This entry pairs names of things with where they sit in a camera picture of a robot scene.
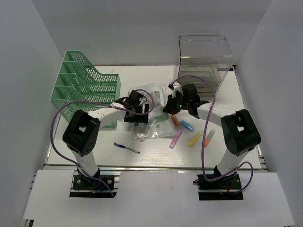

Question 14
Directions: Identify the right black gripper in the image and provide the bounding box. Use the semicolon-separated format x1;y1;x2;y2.
163;92;190;115

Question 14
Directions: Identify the document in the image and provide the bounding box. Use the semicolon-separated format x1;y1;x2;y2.
130;83;175;141

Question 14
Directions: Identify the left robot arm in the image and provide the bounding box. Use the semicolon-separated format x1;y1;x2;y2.
62;89;154;189

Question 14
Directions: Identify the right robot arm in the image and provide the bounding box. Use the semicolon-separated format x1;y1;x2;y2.
163;82;261;189

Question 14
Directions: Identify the blue highlighter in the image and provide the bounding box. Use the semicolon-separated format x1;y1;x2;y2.
180;120;194;132

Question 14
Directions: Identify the orange highlighter near gripper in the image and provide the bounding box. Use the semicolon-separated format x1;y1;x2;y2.
170;114;180;127

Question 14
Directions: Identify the purple highlighter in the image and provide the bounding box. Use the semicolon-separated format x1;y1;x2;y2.
169;129;183;149

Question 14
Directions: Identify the yellow highlighter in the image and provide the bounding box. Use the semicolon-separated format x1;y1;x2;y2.
187;132;203;147

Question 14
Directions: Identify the orange highlighter white cap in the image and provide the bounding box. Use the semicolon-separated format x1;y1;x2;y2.
204;129;216;148

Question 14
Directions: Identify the clear acrylic drawer unit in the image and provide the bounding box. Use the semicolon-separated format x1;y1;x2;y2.
174;34;232;98

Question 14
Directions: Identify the blue ballpoint pen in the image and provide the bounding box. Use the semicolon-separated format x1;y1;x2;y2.
114;142;140;154

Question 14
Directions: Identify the green file organizer rack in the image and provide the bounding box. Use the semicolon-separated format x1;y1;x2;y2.
49;50;121;130

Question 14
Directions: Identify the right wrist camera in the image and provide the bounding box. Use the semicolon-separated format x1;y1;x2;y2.
168;82;183;100

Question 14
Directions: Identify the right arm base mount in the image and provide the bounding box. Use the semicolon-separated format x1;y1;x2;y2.
193;173;243;201

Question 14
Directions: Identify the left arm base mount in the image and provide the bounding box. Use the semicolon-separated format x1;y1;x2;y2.
69;173;119;199

